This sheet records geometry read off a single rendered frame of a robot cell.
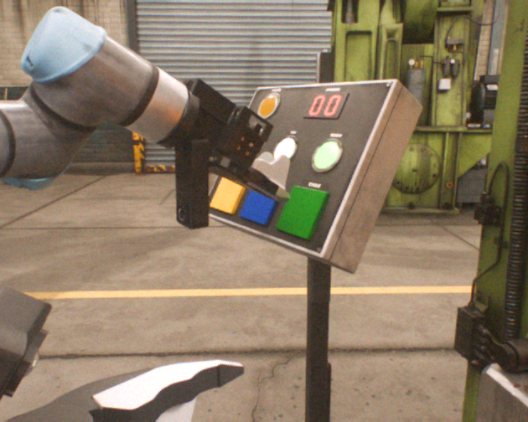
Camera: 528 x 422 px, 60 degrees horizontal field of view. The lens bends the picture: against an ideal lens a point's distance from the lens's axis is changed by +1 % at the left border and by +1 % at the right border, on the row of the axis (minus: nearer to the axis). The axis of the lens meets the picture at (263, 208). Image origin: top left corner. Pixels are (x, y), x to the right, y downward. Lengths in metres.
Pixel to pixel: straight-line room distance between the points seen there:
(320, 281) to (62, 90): 0.56
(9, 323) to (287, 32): 8.12
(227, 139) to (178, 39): 7.75
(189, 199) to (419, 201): 4.81
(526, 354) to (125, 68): 0.47
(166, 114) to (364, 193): 0.31
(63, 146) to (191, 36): 7.77
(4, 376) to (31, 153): 0.32
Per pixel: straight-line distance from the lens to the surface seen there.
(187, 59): 8.22
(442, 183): 5.27
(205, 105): 0.55
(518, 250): 0.73
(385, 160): 0.69
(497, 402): 0.51
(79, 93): 0.49
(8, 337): 0.20
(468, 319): 0.82
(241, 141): 0.57
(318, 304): 0.88
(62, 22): 0.48
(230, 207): 0.80
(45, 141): 0.51
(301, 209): 0.67
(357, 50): 5.20
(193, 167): 0.54
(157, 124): 0.50
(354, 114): 0.71
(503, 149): 0.77
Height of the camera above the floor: 1.16
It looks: 13 degrees down
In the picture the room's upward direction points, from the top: straight up
